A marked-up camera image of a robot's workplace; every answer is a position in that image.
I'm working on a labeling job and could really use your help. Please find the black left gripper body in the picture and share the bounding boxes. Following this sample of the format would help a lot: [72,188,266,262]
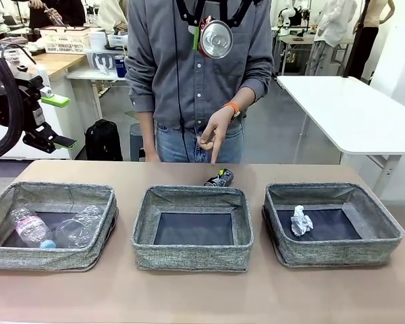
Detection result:
[0,76,47,136]

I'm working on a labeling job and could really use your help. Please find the crushed red drink can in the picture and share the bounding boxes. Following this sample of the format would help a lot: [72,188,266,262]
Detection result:
[198,16,234,61]

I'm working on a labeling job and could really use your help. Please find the clear crushed plastic bottle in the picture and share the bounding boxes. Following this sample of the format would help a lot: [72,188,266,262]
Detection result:
[53,203,105,250]

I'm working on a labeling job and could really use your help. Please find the plastic bottle pink label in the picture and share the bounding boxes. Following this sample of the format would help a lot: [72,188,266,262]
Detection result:
[8,207,58,250]

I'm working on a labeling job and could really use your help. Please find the crushed black drink can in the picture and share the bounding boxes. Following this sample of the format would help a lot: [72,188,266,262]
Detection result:
[203,167,236,188]

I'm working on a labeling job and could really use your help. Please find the white paper ball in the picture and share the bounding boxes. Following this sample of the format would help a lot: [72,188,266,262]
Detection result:
[289,205,315,238]

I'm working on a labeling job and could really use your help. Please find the person's right forearm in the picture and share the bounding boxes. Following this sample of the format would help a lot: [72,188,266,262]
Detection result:
[134,109,156,155]

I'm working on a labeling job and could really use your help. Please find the person's left forearm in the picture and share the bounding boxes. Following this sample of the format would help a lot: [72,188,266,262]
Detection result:
[227,84,258,114]

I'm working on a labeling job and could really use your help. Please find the person's left hand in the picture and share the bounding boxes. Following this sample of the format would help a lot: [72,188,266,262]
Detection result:
[196,107,236,167]

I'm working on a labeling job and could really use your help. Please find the white desk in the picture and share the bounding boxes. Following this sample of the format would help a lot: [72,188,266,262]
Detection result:
[65,65,129,119]

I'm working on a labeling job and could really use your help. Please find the black backpack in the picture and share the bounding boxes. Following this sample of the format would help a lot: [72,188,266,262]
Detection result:
[84,118,124,162]

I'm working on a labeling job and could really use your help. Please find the person in grey shirt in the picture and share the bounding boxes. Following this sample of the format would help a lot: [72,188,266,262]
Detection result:
[124,0,276,165]

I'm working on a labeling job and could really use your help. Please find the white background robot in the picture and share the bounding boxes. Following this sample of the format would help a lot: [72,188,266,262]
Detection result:
[278,0,311,34]

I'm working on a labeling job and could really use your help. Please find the white plastic crate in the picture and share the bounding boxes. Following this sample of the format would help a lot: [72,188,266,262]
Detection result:
[39,25,91,55]

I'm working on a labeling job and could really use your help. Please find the white box blue logo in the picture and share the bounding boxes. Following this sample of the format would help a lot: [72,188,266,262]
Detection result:
[90,51,117,76]

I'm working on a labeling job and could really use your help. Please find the blue drink can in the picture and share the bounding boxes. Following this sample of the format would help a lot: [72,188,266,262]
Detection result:
[114,55,127,79]

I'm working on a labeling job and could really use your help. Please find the background person white top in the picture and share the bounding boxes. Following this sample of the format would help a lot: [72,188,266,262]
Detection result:
[97,0,129,34]

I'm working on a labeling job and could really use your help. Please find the background person dark clothes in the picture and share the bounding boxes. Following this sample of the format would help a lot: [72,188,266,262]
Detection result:
[28,0,88,30]

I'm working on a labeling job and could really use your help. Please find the orange wrist watch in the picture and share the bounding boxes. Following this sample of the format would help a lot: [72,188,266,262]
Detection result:
[221,101,243,118]

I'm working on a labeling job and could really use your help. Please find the background person in white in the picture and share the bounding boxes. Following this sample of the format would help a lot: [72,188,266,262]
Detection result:
[304,0,358,77]

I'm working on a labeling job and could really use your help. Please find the grey fabric basket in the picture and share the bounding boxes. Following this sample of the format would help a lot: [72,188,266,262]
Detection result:
[131,184,254,273]
[0,182,118,273]
[262,182,403,269]

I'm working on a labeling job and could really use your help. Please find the background person brown skirt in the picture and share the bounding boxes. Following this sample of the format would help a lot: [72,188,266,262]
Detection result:
[343,0,394,81]

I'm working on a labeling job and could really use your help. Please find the white table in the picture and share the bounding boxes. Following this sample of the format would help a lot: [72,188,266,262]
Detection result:
[275,75,405,196]

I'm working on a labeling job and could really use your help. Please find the metal frame background table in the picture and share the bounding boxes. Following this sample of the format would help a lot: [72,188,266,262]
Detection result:
[277,32,325,77]

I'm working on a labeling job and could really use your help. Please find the thin black cord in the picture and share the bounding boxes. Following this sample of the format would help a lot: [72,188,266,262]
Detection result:
[173,20,192,163]

